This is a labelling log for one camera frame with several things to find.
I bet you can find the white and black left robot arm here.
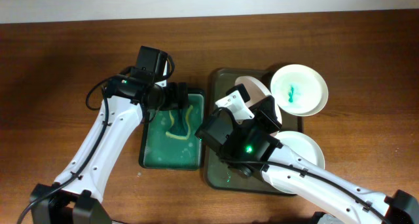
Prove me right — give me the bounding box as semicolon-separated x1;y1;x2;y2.
18;46;188;223

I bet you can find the white bowl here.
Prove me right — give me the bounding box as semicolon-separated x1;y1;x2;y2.
270;64;329;117
234;76;272;111

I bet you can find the white plate lower right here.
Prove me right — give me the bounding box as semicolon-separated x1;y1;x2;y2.
274;131;325;169

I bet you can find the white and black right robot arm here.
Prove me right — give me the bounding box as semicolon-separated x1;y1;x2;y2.
195;96;418;223

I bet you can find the dark green water tray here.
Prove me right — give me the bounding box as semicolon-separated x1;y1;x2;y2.
138;88;206;170

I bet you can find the green and yellow sponge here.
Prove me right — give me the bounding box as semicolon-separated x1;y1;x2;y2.
165;105;193;140

